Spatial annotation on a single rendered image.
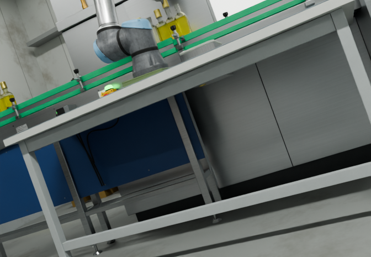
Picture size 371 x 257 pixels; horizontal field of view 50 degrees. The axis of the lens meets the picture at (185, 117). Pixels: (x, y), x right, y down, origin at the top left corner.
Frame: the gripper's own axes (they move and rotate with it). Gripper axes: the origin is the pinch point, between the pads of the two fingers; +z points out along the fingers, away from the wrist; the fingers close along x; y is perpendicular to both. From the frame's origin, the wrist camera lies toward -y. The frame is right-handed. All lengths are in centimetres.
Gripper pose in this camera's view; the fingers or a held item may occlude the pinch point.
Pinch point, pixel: (164, 1)
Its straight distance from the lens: 226.2
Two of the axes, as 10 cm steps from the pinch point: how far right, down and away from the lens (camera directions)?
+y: -9.0, 3.3, 2.9
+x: -2.7, 0.9, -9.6
